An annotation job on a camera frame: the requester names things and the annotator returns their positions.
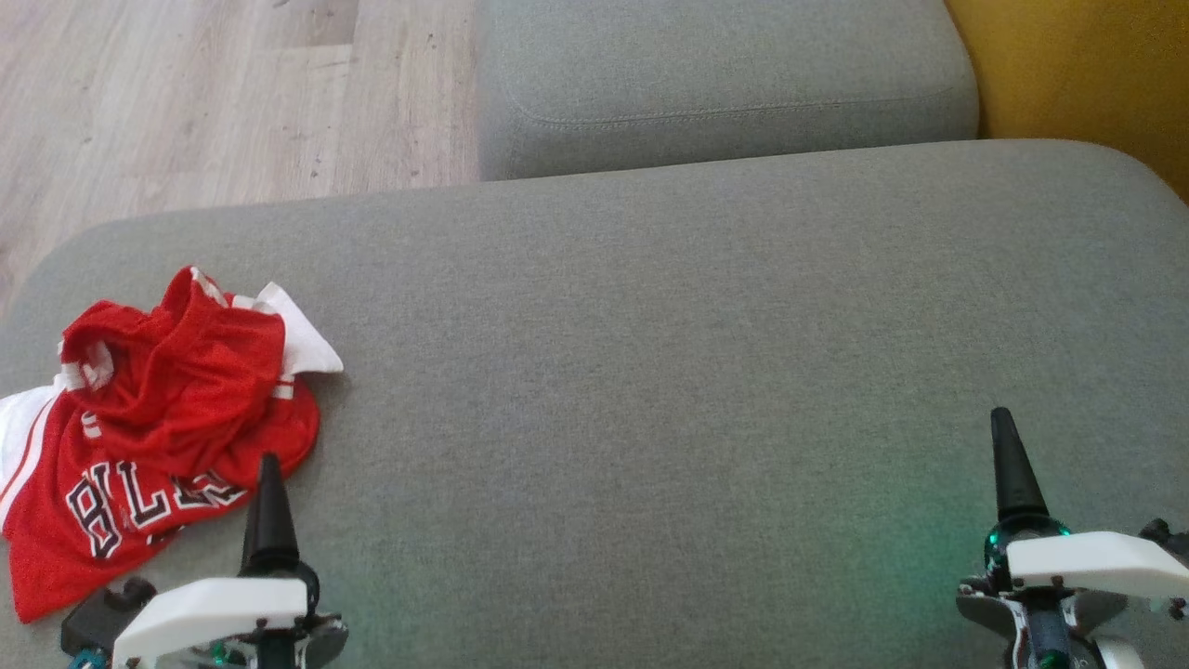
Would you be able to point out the large grey sofa seat cushion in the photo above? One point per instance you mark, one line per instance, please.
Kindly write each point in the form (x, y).
(650, 390)

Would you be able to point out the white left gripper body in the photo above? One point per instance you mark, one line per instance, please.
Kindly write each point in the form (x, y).
(214, 609)

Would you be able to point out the red shorts white waistband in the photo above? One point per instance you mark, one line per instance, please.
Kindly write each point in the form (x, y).
(186, 372)

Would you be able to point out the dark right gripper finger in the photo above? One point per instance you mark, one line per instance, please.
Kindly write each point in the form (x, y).
(1014, 483)

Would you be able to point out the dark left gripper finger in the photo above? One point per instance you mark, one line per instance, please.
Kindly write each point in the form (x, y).
(270, 530)

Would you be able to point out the mustard yellow panel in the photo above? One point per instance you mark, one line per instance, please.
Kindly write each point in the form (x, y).
(1096, 65)

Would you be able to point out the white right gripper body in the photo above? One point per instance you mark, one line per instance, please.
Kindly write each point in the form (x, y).
(1087, 562)

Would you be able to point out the red basketball jersey white sleeves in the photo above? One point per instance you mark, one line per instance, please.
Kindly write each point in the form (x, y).
(56, 557)

